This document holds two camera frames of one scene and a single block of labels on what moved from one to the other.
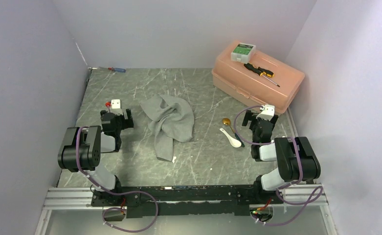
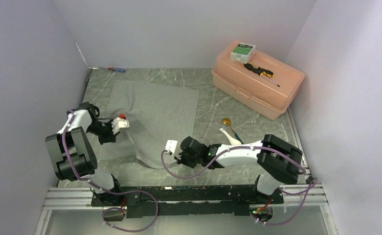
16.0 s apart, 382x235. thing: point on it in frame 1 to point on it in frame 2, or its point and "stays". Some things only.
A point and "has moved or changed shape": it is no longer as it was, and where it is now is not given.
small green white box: (243, 52) stays
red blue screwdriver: (115, 69) stays
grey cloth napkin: (171, 118) has moved or changed shape
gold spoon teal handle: (226, 121) stays
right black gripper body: (253, 126) to (185, 158)
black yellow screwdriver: (262, 72) stays
